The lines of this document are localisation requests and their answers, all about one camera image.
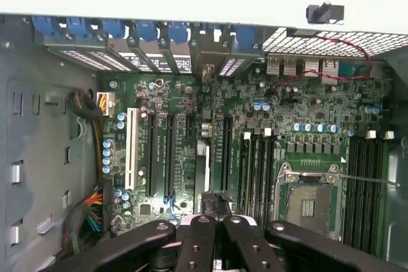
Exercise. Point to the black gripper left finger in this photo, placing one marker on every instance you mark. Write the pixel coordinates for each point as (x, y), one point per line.
(194, 246)

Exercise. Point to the open black PC case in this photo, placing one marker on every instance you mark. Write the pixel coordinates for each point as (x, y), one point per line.
(32, 125)

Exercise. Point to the green motherboard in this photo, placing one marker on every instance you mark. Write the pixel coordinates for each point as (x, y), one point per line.
(287, 109)

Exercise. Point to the white expansion slot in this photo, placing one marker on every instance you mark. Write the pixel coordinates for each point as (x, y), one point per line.
(131, 147)

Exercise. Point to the CPU socket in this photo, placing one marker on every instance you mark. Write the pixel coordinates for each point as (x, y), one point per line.
(314, 208)

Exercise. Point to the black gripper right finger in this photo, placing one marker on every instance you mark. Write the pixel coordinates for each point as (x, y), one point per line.
(245, 246)

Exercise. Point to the expansion slot with blue latch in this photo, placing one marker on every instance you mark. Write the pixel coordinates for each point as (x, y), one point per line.
(170, 157)

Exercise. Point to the long black expansion slot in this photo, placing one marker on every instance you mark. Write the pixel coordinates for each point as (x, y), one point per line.
(151, 157)
(227, 157)

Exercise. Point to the metal socket cover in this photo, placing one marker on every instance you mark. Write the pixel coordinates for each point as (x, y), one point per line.
(307, 176)

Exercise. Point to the metal locking lever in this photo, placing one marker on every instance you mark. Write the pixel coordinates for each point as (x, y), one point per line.
(366, 179)

